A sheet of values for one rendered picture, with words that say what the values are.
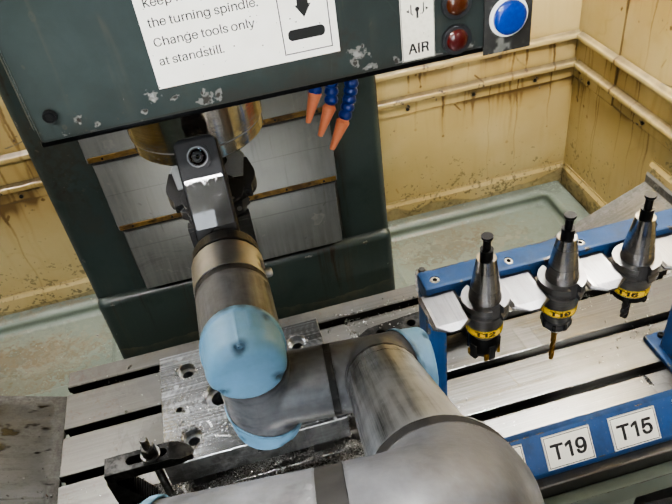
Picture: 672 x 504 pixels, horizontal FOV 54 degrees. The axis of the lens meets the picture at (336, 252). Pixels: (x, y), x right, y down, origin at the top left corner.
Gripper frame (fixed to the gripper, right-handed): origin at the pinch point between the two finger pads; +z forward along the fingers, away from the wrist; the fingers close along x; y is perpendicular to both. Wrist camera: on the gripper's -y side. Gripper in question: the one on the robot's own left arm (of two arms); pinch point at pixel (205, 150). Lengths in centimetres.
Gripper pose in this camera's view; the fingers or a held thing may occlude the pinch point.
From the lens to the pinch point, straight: 85.8
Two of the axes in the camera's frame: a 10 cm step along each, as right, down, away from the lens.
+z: -2.4, -6.2, 7.5
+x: 9.6, -2.4, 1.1
